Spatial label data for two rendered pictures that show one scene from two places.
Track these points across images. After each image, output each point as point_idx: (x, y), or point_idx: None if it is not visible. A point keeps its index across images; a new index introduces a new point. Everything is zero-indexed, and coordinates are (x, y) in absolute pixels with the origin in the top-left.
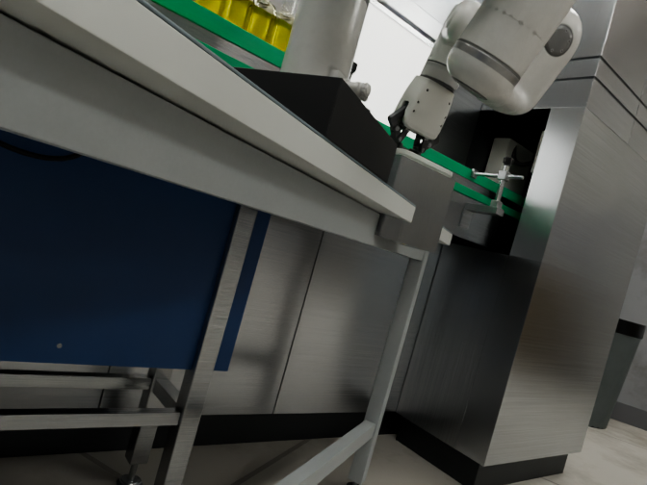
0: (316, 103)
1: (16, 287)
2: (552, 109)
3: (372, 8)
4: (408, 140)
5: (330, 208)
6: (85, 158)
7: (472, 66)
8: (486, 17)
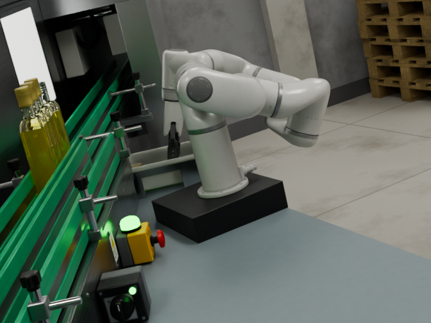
0: (277, 197)
1: None
2: (116, 4)
3: (4, 20)
4: (97, 114)
5: None
6: None
7: (310, 142)
8: (308, 122)
